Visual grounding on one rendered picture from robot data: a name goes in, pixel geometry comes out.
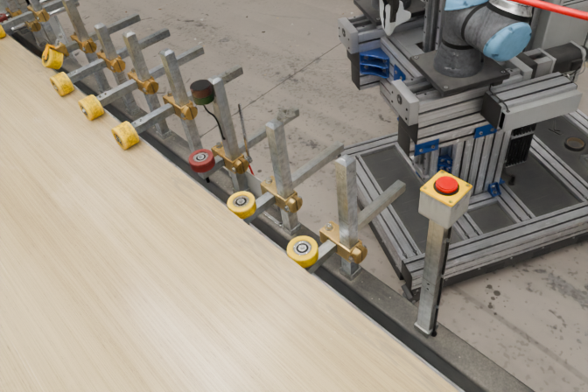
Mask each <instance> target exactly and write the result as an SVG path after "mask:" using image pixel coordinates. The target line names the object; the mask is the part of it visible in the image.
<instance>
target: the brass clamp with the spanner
mask: <svg viewBox="0 0 588 392"><path fill-rule="evenodd" d="M221 144H222V142H221ZM211 150H212V153H213V156H214V157H216V156H217V155H218V156H220V157H221V158H223V160H224V164H225V165H224V166H225V167H226V168H228V169H229V170H230V171H231V172H233V173H234V174H236V173H239V174H243V173H244V172H245V171H246V170H247V169H248V168H249V162H248V161H247V160H246V159H245V158H244V155H242V154H241V155H240V156H239V157H237V158H236V159H234V160H233V161H232V160H231V159H229V158H228V157H226V154H225V151H224V148H223V144H222V147H221V148H216V145H215V146H214V147H213V148H211Z"/></svg>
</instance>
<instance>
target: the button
mask: <svg viewBox="0 0 588 392"><path fill-rule="evenodd" d="M436 188H437V189H438V190H439V191H440V192H442V193H453V192H455V191H456V190H457V188H458V182H457V180H456V179H455V178H452V177H448V176H443V177H440V178H438V179H437V181H436Z"/></svg>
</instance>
